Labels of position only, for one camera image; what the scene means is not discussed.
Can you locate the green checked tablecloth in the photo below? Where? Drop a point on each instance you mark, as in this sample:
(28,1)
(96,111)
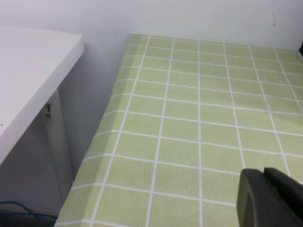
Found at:
(189,130)

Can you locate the black book holder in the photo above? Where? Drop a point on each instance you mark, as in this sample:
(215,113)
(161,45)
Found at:
(301,49)

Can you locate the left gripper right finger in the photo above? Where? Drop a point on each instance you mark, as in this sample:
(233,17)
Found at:
(288,191)

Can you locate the white side table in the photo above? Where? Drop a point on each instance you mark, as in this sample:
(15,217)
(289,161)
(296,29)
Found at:
(28,71)

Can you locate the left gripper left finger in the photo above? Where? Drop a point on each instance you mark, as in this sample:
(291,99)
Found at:
(251,201)

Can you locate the barcode label sticker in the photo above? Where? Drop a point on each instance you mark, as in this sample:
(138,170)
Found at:
(48,113)

